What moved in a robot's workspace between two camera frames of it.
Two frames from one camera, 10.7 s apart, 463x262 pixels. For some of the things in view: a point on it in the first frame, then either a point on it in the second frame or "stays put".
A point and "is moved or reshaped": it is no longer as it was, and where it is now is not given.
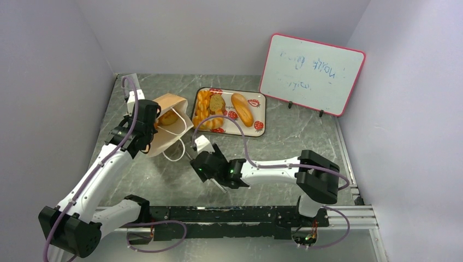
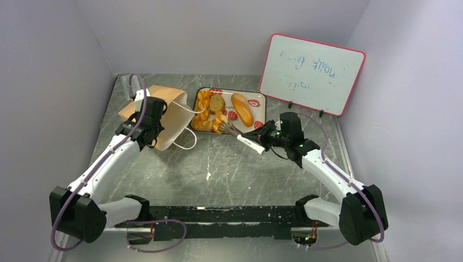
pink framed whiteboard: x=313 y=75 stays put
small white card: x=130 y=81 stays put
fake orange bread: x=217 y=102 stays put
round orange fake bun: x=167 y=118 -> x=221 y=118
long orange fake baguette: x=242 y=109 stays put
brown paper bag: x=166 y=135 is moved or reshaped
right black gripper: x=203 y=177 -> x=260 y=136
